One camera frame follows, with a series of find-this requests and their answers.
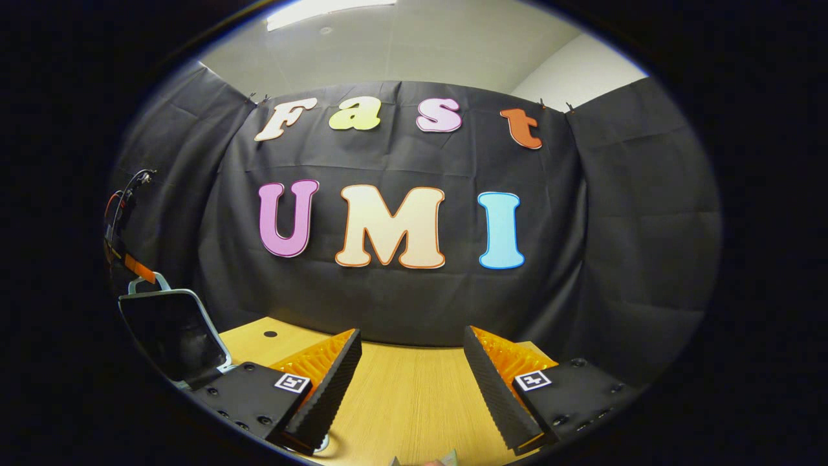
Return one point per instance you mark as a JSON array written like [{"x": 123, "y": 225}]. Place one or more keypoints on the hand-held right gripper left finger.
[{"x": 336, "y": 388}]

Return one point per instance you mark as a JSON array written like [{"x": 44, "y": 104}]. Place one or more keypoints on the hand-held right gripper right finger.
[{"x": 495, "y": 391}]

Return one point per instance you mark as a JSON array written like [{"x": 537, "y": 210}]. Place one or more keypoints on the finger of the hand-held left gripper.
[{"x": 139, "y": 266}]

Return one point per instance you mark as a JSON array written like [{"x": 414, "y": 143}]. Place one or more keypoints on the light blue suitcase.
[{"x": 168, "y": 330}]

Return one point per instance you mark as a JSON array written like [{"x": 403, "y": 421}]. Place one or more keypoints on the black backdrop cloth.
[{"x": 401, "y": 304}]

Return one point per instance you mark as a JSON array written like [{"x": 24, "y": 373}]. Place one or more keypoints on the ceiling light panel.
[{"x": 323, "y": 11}]

